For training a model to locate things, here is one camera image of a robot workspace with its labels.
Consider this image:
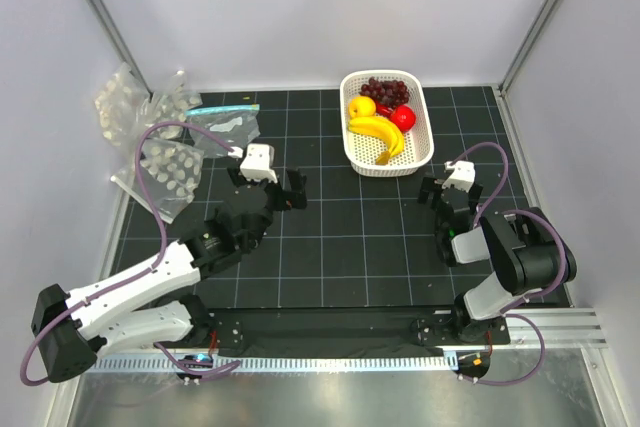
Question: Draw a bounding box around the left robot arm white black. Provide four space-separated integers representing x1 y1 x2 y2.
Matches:
27 167 307 383

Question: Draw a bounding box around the aluminium frame rail right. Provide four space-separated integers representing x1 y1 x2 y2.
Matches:
506 308 607 349

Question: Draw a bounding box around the slotted cable duct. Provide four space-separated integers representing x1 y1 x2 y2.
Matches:
89 352 458 374

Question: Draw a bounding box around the aluminium corner post right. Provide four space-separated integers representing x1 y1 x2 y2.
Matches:
499 0 562 97

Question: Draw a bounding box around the blue zipper clear bag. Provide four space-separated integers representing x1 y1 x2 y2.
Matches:
186 104 260 159

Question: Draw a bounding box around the black grid mat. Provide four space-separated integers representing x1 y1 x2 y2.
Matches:
110 86 571 309

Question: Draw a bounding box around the yellow round fruit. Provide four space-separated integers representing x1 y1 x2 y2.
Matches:
348 96 377 119

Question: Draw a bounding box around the polka dot zip bag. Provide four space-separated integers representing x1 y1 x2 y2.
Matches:
110 139 204 224

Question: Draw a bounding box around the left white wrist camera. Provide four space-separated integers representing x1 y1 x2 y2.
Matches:
240 143 278 183

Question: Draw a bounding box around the dark red grape bunch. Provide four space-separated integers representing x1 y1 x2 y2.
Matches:
360 77 410 108

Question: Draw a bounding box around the red chili pepper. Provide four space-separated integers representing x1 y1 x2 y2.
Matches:
376 103 394 118

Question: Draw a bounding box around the polka dot bag middle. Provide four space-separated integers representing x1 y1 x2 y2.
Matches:
139 70 202 129

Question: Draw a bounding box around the yellow banana bunch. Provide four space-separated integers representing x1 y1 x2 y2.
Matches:
348 116 405 165

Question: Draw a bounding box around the white perforated plastic basket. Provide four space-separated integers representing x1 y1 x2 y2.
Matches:
340 70 435 178

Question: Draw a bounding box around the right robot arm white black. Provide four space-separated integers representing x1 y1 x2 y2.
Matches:
418 176 577 343

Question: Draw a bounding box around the aluminium corner post left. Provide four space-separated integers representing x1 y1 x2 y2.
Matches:
85 0 151 91

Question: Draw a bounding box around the red apple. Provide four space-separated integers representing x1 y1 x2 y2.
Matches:
389 105 416 133

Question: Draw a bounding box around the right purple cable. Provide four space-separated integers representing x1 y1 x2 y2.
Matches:
452 141 576 386

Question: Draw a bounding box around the aluminium corner post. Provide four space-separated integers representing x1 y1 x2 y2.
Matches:
499 0 562 97
85 0 151 91

